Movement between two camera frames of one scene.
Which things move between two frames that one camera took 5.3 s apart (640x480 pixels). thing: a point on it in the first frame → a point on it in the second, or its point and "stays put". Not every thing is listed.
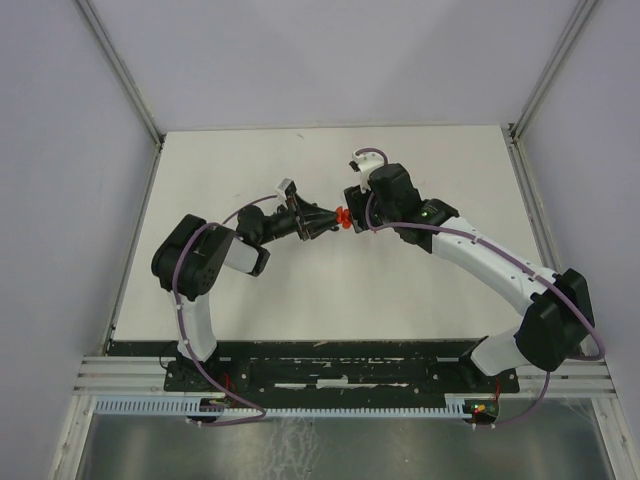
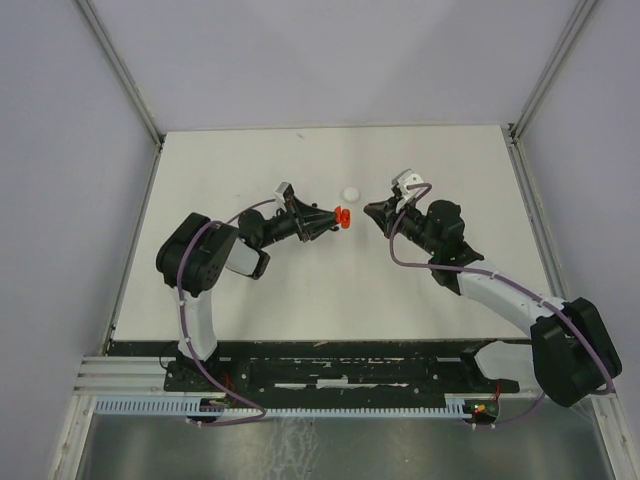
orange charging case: x=343 y=216 stays put
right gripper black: x=355 y=199 → x=383 y=213
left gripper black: x=310 y=212 stays put
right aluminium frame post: x=584 y=9 stays put
